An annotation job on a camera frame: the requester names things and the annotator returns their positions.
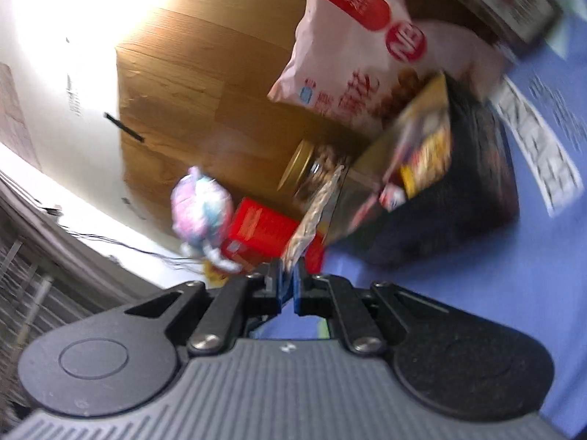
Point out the yellow peanut packet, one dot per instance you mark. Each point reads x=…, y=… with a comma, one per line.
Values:
x=431, y=151

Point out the black cardboard box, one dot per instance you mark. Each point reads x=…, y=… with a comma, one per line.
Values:
x=458, y=201

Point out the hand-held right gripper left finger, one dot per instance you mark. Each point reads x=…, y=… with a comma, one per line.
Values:
x=275, y=284

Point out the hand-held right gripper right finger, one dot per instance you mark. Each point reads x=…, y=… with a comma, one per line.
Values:
x=297, y=288

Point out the pink snack bag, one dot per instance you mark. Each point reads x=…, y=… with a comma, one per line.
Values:
x=348, y=55

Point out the grey slatted fixture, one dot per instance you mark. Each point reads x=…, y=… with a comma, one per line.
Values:
x=36, y=284

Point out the pastel plush toy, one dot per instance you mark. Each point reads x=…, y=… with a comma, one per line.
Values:
x=202, y=211

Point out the blue printed cloth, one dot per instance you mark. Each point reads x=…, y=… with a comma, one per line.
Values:
x=550, y=261

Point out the red box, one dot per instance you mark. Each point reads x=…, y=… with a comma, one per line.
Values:
x=261, y=229

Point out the wooden headboard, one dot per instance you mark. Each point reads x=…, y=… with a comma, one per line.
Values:
x=183, y=101

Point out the small red-white snack packet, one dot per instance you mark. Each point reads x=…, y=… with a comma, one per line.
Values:
x=392, y=197

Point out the yellow plush duck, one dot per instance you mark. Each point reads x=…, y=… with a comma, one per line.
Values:
x=213, y=272

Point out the clear gold-edged snack packet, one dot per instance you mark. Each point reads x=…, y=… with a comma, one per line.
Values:
x=312, y=220

